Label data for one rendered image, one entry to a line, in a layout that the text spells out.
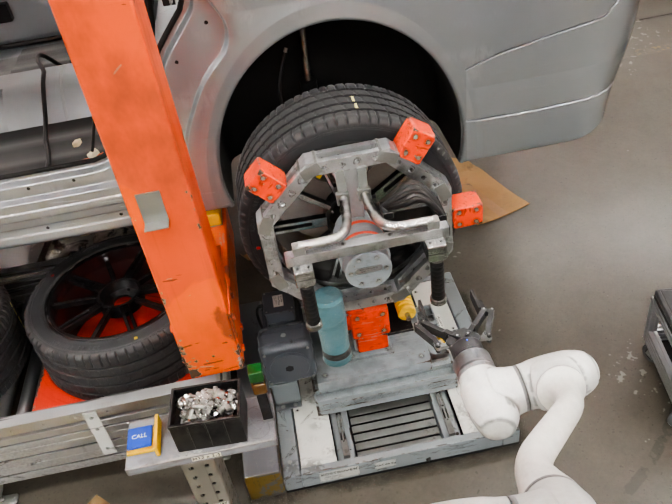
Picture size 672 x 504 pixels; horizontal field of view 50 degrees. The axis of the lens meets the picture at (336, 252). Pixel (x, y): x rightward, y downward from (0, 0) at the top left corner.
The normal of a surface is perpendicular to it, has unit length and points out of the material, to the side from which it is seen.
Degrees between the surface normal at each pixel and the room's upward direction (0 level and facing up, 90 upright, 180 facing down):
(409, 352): 0
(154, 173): 90
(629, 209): 0
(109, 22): 90
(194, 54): 90
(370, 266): 90
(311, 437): 0
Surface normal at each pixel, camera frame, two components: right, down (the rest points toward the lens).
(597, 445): -0.12, -0.77
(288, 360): 0.15, 0.61
